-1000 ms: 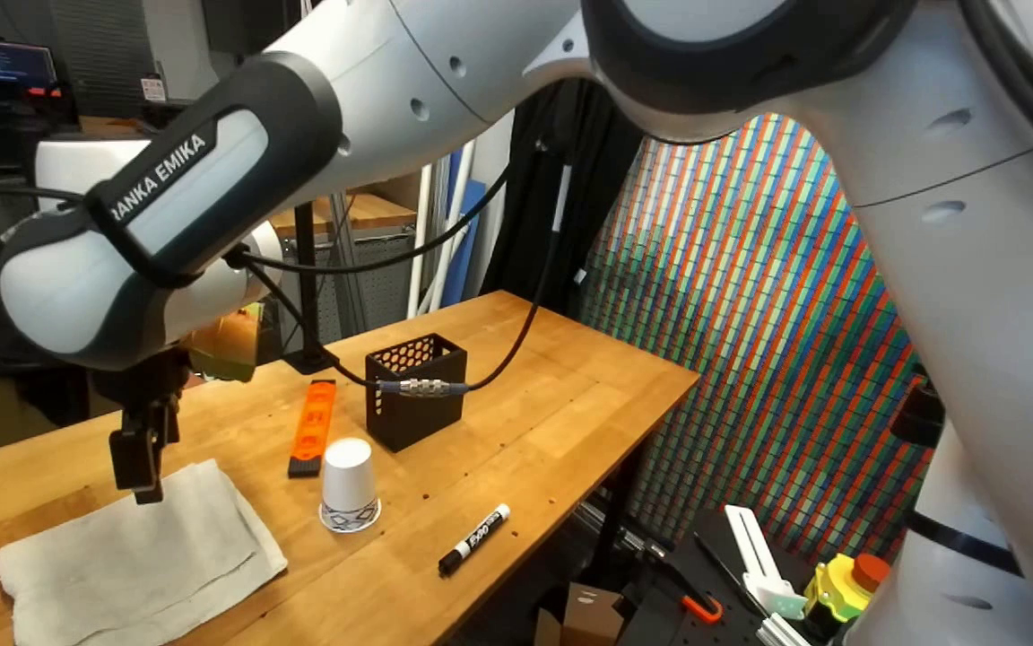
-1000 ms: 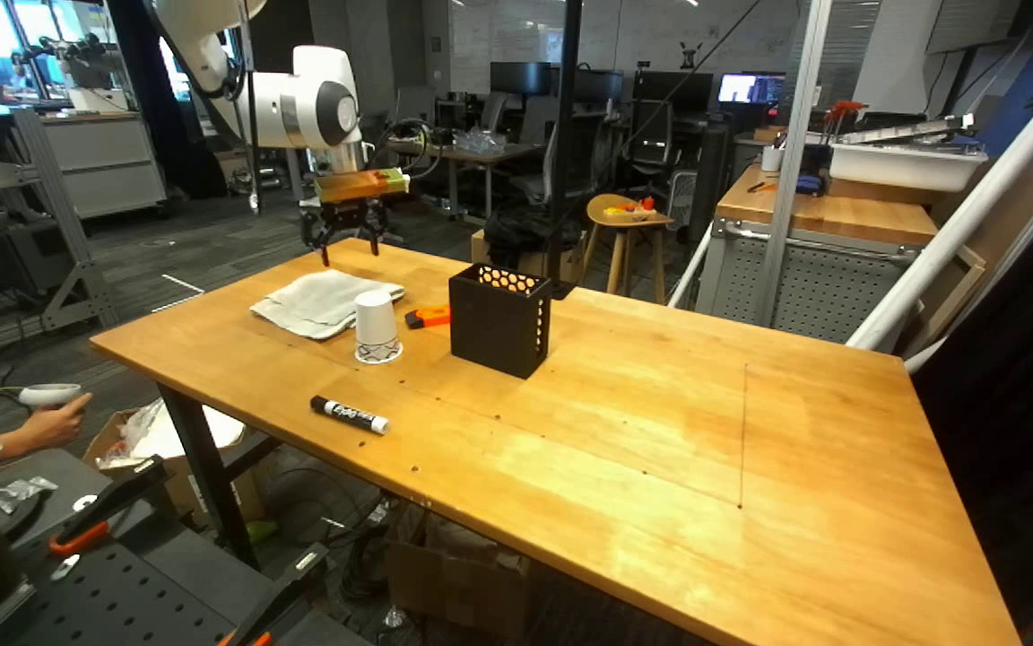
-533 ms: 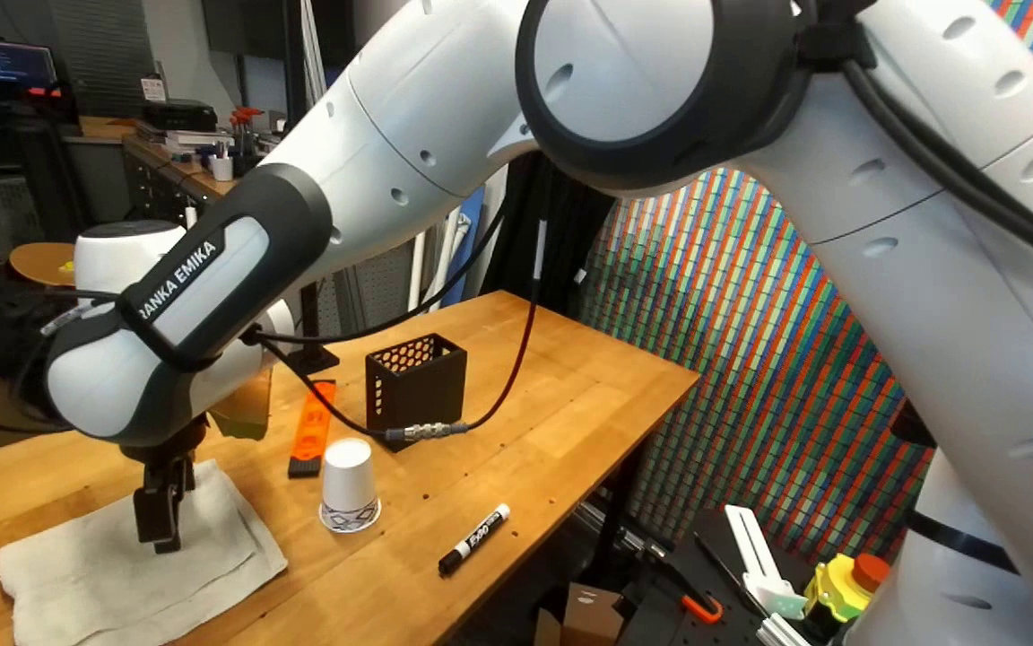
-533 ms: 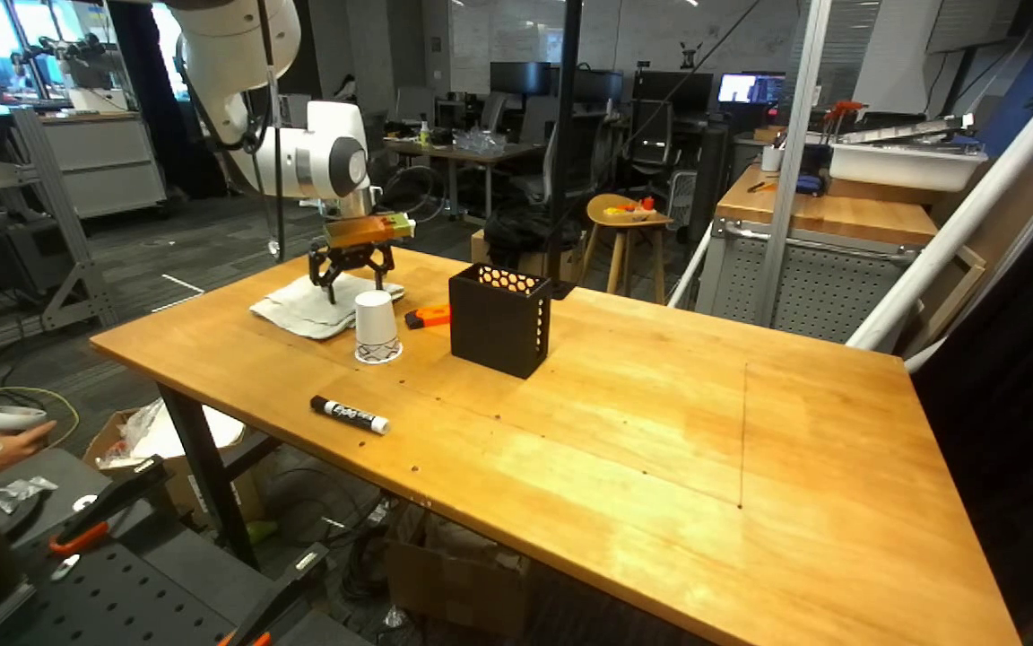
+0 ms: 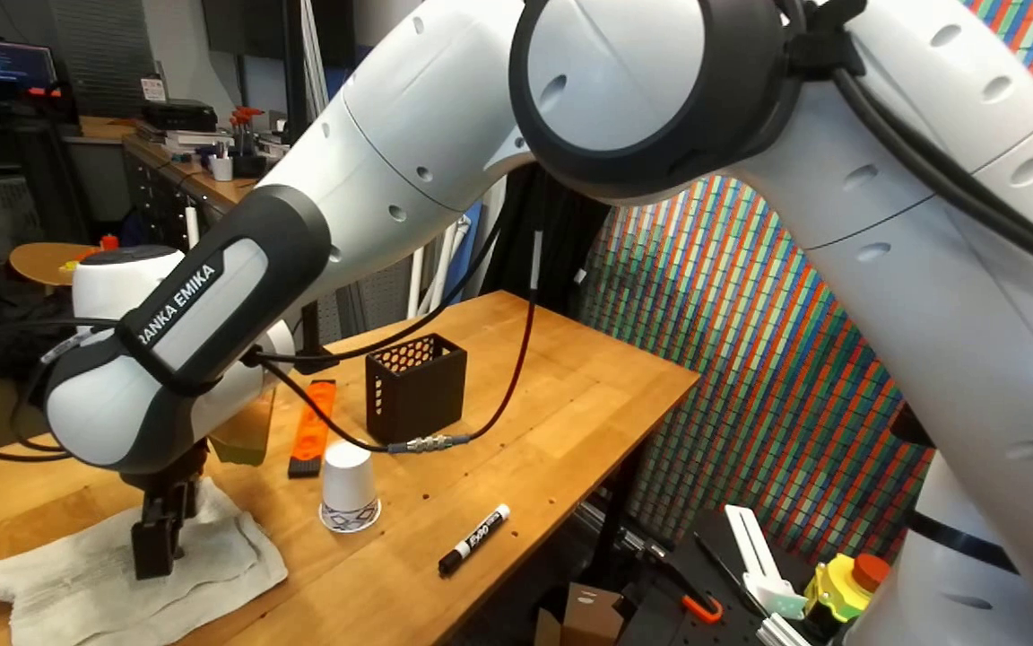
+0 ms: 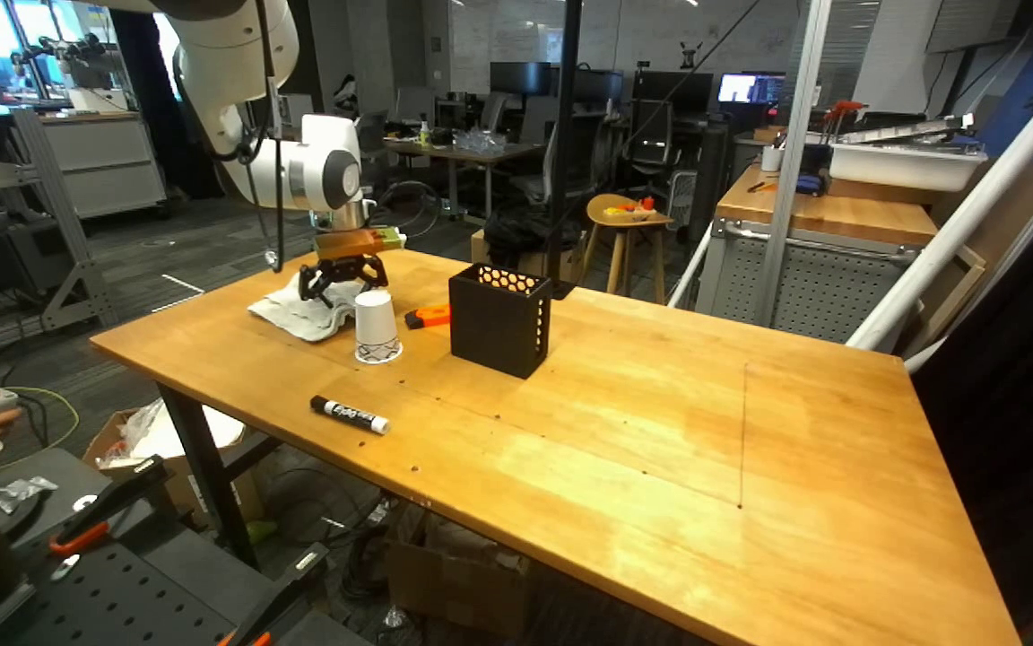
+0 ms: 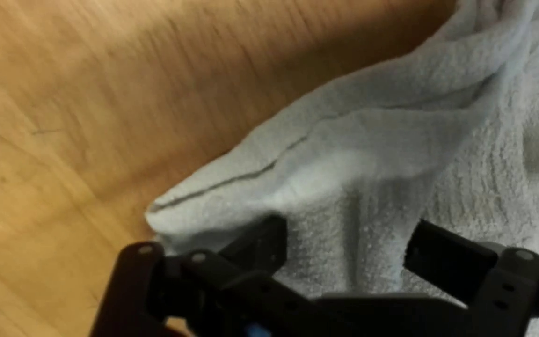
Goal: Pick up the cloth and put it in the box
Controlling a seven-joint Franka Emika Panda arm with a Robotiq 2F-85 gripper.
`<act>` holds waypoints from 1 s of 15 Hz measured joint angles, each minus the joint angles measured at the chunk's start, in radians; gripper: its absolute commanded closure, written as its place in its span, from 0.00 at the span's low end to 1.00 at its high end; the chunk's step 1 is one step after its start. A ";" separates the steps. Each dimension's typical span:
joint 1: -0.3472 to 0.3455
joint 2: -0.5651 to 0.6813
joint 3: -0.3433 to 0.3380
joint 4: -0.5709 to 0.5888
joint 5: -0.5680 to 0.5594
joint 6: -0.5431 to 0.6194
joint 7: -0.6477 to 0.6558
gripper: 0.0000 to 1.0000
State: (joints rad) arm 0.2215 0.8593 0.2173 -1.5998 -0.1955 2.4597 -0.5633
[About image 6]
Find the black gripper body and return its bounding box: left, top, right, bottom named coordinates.
left=318, top=247, right=373, bottom=286

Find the light grey cloth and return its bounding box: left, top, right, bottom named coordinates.
left=246, top=269, right=365, bottom=347

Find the black perforated box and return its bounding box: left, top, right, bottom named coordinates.
left=446, top=262, right=555, bottom=385

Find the cardboard box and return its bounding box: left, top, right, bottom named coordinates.
left=383, top=521, right=534, bottom=646

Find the white paper cup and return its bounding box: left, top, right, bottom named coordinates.
left=349, top=286, right=406, bottom=369

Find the orange black tool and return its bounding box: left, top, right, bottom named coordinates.
left=402, top=300, right=457, bottom=335

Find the black white marker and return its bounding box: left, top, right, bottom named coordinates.
left=308, top=392, right=395, bottom=439

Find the white plastic bag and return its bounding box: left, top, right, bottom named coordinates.
left=81, top=396, right=246, bottom=475

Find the black vertical pole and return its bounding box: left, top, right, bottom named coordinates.
left=534, top=0, right=589, bottom=300

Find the white cabinet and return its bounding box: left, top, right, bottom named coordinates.
left=38, top=110, right=171, bottom=224

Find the round wooden stool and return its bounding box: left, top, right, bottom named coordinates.
left=580, top=189, right=677, bottom=306

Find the grey metal shelf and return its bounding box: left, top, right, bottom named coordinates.
left=0, top=105, right=110, bottom=367

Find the thin white leaning bar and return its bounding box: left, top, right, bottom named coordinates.
left=665, top=219, right=721, bottom=313

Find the silver foil packet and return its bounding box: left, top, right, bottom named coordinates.
left=0, top=475, right=62, bottom=518

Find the black pegboard plate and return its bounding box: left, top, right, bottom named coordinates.
left=0, top=538, right=286, bottom=646

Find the computer monitor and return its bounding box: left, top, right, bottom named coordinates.
left=715, top=68, right=789, bottom=110

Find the wooden top workbench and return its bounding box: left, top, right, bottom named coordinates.
left=691, top=161, right=943, bottom=347

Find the white tray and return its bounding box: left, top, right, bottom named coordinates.
left=825, top=125, right=989, bottom=198

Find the yellow floor cable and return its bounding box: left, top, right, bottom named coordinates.
left=12, top=381, right=85, bottom=456

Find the orange handled clamp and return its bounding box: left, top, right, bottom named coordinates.
left=213, top=622, right=279, bottom=646
left=44, top=456, right=170, bottom=563

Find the white frame post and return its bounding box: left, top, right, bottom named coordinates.
left=764, top=0, right=840, bottom=331

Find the white diagonal frame bar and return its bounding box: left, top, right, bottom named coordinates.
left=842, top=45, right=1033, bottom=356

